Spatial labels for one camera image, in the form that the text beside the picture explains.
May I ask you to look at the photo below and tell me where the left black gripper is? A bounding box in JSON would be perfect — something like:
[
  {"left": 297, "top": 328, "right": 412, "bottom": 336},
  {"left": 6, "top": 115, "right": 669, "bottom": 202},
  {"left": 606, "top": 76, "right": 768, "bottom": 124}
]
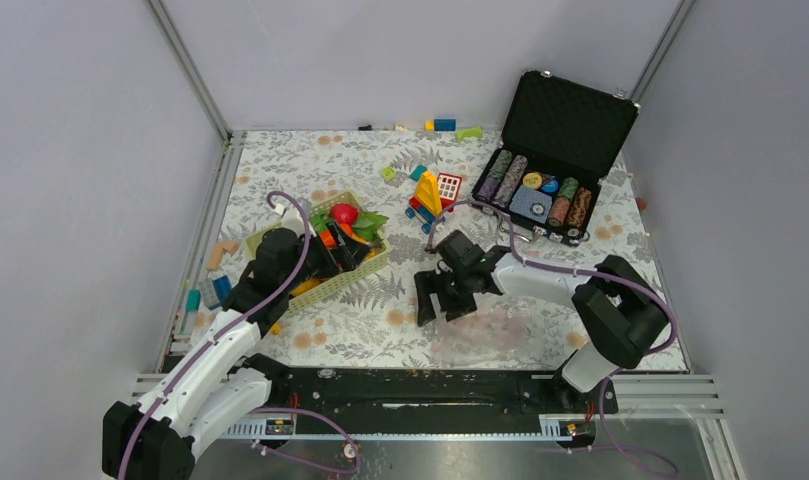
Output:
[{"left": 282, "top": 220, "right": 370, "bottom": 293}]

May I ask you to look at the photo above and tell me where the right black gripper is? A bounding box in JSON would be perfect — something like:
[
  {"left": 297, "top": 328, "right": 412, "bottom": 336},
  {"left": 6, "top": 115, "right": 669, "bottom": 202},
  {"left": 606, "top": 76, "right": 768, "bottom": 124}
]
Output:
[{"left": 415, "top": 266, "right": 478, "bottom": 327}]

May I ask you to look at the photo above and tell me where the clear pink dotted zip bag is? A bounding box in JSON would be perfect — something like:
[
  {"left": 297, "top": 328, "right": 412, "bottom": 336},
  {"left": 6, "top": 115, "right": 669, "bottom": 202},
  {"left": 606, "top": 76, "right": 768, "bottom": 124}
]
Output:
[{"left": 430, "top": 306, "right": 532, "bottom": 367}]

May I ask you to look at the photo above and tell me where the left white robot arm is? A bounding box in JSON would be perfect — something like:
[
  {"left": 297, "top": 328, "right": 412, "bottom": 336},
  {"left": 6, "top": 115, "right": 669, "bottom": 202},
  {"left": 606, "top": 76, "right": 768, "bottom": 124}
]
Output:
[{"left": 101, "top": 219, "right": 346, "bottom": 479}]

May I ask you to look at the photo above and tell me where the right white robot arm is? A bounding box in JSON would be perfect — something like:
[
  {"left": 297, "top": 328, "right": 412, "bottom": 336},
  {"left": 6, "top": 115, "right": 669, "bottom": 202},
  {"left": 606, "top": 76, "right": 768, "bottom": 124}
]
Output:
[{"left": 414, "top": 230, "right": 674, "bottom": 412}]

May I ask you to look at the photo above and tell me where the pale green plastic basket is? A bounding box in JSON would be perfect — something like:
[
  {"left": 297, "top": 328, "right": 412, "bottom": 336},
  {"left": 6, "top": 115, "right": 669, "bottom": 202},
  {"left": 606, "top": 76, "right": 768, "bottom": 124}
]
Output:
[{"left": 243, "top": 190, "right": 391, "bottom": 315}]

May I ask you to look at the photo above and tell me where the green toy leaf vegetable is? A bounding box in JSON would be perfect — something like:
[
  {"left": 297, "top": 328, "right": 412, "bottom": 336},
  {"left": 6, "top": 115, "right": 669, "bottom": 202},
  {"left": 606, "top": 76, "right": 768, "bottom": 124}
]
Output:
[{"left": 310, "top": 209, "right": 389, "bottom": 242}]

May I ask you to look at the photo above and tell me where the red toy apple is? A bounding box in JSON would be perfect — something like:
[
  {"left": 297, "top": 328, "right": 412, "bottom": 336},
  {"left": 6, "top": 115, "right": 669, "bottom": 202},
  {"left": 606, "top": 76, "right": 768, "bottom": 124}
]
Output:
[{"left": 329, "top": 203, "right": 360, "bottom": 226}]

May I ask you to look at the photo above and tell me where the yellow toy fruit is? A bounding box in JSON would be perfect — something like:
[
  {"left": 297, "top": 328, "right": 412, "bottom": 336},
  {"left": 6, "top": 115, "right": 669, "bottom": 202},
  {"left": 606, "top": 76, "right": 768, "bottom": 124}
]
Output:
[{"left": 290, "top": 278, "right": 323, "bottom": 297}]

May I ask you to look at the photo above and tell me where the small green toy block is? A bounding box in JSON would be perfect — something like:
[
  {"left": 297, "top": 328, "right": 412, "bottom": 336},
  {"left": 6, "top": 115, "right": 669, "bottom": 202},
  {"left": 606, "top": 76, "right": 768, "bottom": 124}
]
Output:
[{"left": 379, "top": 166, "right": 397, "bottom": 182}]

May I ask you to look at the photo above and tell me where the floral table mat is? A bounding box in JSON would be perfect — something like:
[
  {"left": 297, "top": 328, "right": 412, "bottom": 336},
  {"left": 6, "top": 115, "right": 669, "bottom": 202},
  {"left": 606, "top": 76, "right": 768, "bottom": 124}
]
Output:
[{"left": 188, "top": 129, "right": 690, "bottom": 372}]

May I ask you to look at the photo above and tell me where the yellow toy block sailboat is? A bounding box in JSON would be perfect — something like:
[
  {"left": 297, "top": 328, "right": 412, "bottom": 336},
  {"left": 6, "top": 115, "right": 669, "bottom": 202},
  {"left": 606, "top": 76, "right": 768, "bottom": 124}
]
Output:
[{"left": 405, "top": 171, "right": 443, "bottom": 234}]

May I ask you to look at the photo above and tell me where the teal toy block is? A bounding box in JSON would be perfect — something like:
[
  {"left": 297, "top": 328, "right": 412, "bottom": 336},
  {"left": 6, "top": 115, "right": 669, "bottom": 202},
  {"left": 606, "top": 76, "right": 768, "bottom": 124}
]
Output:
[{"left": 409, "top": 165, "right": 428, "bottom": 182}]

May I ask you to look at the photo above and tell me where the red white window block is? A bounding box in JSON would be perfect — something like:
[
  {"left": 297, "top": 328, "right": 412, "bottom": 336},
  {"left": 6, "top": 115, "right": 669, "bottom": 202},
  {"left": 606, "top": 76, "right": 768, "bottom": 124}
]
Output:
[{"left": 437, "top": 173, "right": 463, "bottom": 209}]

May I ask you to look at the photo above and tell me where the blue grey block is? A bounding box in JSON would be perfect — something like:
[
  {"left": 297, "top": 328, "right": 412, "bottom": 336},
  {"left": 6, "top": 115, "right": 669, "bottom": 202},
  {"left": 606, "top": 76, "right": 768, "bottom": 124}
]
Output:
[{"left": 197, "top": 275, "right": 232, "bottom": 310}]

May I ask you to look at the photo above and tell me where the tan wooden block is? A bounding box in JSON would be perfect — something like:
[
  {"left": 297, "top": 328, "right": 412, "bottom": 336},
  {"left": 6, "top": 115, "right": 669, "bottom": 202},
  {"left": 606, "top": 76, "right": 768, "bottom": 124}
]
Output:
[{"left": 205, "top": 240, "right": 239, "bottom": 271}]

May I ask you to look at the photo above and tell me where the blue yellow brick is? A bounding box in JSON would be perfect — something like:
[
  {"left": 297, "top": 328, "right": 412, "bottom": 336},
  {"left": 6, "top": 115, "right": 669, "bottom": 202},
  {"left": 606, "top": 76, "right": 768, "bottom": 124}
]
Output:
[{"left": 424, "top": 118, "right": 457, "bottom": 132}]

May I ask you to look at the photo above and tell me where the green arch block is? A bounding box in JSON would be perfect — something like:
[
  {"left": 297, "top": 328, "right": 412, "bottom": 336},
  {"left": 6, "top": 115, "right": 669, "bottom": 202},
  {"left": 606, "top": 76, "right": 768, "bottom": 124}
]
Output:
[{"left": 455, "top": 126, "right": 483, "bottom": 143}]

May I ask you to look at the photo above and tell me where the black poker chip case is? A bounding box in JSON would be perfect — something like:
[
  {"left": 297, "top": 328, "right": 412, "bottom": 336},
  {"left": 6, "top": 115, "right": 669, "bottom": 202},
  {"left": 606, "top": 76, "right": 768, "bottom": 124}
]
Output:
[{"left": 472, "top": 70, "right": 641, "bottom": 246}]

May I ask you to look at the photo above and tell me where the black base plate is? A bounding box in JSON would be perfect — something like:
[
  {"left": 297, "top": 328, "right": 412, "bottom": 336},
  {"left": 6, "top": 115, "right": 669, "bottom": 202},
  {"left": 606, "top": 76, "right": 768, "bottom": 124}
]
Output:
[{"left": 230, "top": 354, "right": 619, "bottom": 436}]

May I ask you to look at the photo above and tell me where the teal block at rail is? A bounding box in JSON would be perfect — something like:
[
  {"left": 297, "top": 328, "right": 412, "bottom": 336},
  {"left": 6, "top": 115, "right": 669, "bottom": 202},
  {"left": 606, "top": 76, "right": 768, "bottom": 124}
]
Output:
[{"left": 184, "top": 289, "right": 201, "bottom": 312}]

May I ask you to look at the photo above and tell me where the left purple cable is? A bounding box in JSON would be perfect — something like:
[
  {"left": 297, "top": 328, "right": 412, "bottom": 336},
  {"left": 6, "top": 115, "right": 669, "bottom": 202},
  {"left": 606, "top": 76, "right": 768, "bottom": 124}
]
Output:
[{"left": 115, "top": 190, "right": 313, "bottom": 480}]

